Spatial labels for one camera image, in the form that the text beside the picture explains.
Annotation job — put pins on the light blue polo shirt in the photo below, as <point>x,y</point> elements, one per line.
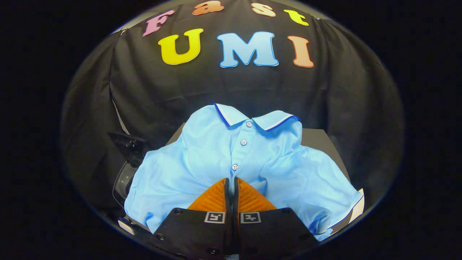
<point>202,159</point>

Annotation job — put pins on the dark glass washing machine lid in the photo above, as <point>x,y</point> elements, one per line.
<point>126,144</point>

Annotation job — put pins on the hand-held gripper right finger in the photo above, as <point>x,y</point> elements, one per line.
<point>267,234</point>

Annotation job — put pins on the grey cabinet with black top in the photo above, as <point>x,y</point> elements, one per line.
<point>321,144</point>

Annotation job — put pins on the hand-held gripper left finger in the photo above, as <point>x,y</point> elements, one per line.
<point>202,234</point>

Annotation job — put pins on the black backdrop cloth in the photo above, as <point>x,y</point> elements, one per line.
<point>151,94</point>

